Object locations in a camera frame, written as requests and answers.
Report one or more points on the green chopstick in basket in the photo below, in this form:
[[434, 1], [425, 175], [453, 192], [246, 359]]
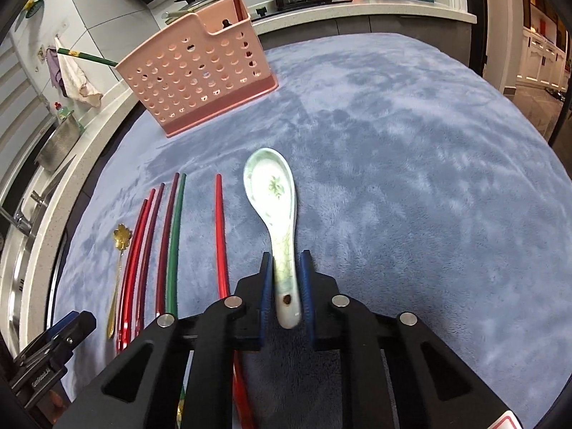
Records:
[[86, 56]]

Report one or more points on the purple hanging cloth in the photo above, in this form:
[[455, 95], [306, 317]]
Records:
[[51, 57]]

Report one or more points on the steel colander bowl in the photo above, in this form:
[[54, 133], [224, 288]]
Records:
[[59, 144]]

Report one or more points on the gas stove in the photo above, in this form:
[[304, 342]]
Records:
[[284, 6]]

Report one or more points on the lidded olive pan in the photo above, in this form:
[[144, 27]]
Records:
[[191, 6]]

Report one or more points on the bright red chopstick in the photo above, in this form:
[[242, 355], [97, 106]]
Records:
[[242, 404]]

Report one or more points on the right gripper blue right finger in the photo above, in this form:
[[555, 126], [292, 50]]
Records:
[[307, 273]]

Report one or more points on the kitchen faucet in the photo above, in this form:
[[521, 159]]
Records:
[[27, 226]]

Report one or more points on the gold flower spoon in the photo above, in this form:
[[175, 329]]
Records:
[[121, 238]]

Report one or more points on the steel sink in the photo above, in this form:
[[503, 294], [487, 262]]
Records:
[[26, 272]]

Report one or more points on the blue-grey fleece table mat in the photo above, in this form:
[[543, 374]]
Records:
[[420, 188]]

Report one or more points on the hanging white towel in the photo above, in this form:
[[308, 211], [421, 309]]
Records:
[[77, 86]]

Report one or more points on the white ceramic soup spoon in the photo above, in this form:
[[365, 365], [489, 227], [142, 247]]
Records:
[[270, 188]]

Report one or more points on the pink perforated utensil basket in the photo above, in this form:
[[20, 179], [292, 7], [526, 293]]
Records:
[[199, 66]]

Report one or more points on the maroon chopstick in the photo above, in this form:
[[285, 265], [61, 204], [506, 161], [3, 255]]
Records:
[[144, 263]]

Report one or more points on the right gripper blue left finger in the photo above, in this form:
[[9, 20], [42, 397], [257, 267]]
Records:
[[266, 273]]

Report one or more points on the green dish soap bottle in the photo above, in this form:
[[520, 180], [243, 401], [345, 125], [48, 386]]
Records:
[[62, 112]]

